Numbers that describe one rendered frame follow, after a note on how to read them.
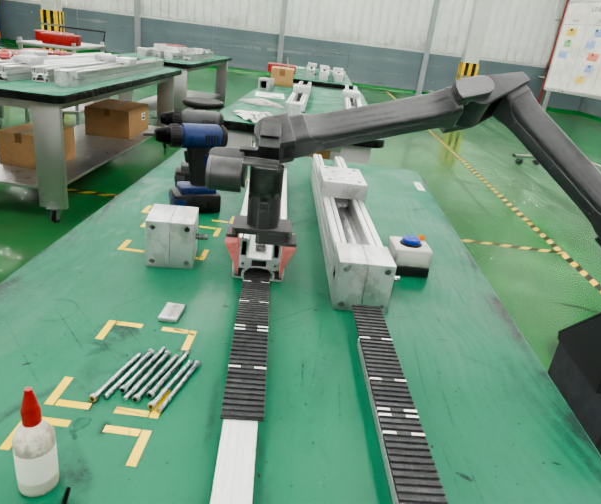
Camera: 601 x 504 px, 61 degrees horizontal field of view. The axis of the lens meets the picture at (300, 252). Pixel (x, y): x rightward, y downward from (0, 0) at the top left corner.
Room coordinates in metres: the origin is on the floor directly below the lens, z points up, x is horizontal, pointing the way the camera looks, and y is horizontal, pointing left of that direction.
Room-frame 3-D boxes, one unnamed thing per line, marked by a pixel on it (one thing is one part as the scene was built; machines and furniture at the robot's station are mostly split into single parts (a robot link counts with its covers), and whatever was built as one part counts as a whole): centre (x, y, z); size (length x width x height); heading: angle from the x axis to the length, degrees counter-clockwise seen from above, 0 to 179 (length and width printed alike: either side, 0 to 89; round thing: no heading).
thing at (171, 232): (0.94, 0.24, 0.83); 0.11 x 0.10 x 0.10; 98
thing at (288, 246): (0.83, 0.05, 0.86); 0.07 x 0.07 x 0.09; 5
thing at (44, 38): (5.59, 2.69, 0.50); 1.03 x 0.55 x 1.01; 5
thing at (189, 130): (1.22, 0.31, 0.89); 0.20 x 0.08 x 0.22; 116
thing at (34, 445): (0.37, 0.23, 0.84); 0.04 x 0.04 x 0.12
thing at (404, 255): (1.02, -0.23, 0.81); 0.10 x 0.08 x 0.06; 94
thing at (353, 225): (1.29, -0.08, 0.82); 0.80 x 0.10 x 0.09; 4
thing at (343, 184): (1.29, -0.08, 0.87); 0.16 x 0.11 x 0.07; 4
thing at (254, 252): (1.28, 0.11, 0.82); 0.80 x 0.10 x 0.09; 4
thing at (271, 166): (0.83, 0.08, 1.00); 0.07 x 0.06 x 0.07; 92
